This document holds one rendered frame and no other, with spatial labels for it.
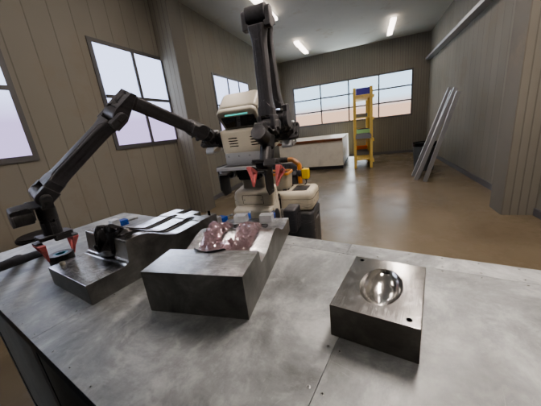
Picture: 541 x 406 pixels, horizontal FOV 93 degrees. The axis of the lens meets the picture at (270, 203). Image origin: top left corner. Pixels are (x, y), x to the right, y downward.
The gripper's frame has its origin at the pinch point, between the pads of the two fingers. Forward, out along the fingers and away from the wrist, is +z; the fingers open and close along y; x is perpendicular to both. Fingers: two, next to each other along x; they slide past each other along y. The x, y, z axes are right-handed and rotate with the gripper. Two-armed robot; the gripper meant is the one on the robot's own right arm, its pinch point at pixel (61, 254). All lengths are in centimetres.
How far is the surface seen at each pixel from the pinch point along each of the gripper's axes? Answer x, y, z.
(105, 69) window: -203, -146, -123
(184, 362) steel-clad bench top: 81, 10, 2
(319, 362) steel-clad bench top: 104, -1, 2
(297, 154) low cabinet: -193, -605, 28
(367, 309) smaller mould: 110, -9, -6
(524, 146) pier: 197, -328, 1
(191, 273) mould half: 74, -1, -9
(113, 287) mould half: 43.5, 2.9, 0.8
